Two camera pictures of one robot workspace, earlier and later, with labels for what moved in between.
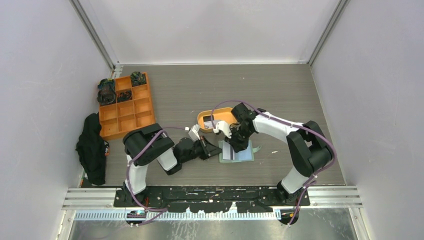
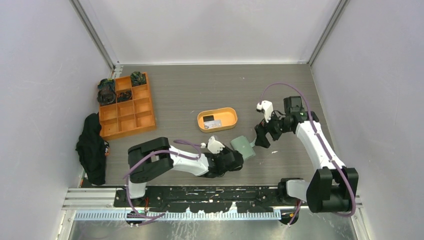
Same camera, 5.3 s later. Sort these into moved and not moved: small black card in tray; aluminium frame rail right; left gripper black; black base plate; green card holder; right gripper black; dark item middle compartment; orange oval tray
Moved: green card holder; right gripper black; left gripper black
Not moved: aluminium frame rail right; small black card in tray; black base plate; dark item middle compartment; orange oval tray
